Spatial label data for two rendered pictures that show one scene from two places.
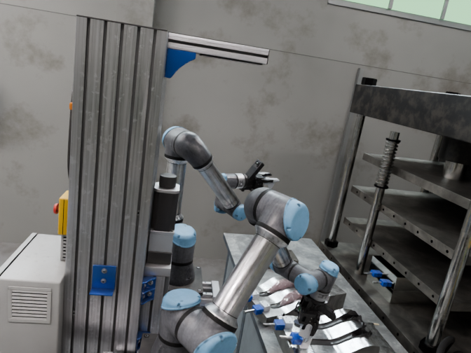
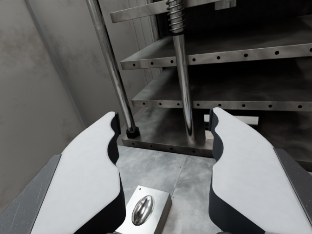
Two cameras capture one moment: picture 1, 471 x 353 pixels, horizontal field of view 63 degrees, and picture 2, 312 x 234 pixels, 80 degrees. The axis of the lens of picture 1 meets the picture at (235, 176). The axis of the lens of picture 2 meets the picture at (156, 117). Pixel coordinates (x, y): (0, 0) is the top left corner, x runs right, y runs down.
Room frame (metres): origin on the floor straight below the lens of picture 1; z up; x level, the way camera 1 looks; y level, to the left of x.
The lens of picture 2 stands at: (1.89, -0.12, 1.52)
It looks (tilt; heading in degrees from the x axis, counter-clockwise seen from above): 30 degrees down; 313
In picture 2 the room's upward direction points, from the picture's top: 13 degrees counter-clockwise
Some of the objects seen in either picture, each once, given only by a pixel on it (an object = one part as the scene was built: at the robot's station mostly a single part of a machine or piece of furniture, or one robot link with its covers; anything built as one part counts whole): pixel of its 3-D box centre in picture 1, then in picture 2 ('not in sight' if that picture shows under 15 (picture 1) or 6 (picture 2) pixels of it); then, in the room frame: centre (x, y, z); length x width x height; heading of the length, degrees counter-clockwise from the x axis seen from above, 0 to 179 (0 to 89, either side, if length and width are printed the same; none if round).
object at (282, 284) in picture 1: (294, 288); not in sight; (1.84, -0.40, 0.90); 0.26 x 0.18 x 0.08; 120
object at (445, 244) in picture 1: (446, 220); (226, 40); (2.30, -1.34, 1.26); 1.10 x 0.74 x 0.05; 13
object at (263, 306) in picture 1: (256, 309); not in sight; (1.66, -0.20, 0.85); 0.13 x 0.05 x 0.05; 120
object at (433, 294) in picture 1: (434, 256); (226, 79); (2.30, -1.34, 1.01); 1.10 x 0.74 x 0.05; 13
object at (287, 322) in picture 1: (277, 324); not in sight; (1.51, -0.29, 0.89); 0.13 x 0.05 x 0.05; 103
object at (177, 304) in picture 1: (181, 313); not in sight; (1.04, 0.10, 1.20); 0.13 x 0.12 x 0.14; 45
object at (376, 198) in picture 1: (369, 230); (185, 92); (2.38, -0.92, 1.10); 0.05 x 0.05 x 1.30
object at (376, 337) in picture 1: (336, 338); not in sight; (1.52, -0.57, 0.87); 0.50 x 0.26 x 0.14; 103
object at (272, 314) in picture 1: (293, 295); not in sight; (1.85, -0.40, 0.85); 0.50 x 0.26 x 0.11; 120
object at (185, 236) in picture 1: (181, 241); not in sight; (1.54, 0.19, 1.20); 0.13 x 0.12 x 0.14; 35
